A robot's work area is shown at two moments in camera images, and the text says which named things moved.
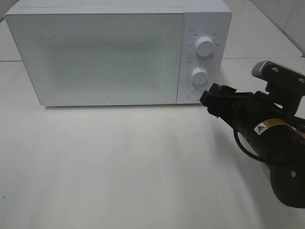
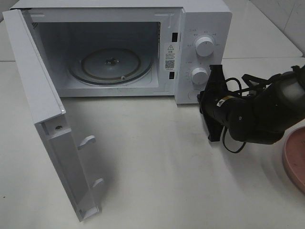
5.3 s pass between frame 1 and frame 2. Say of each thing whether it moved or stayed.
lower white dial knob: stayed
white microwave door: moved
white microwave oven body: stayed
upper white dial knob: stayed
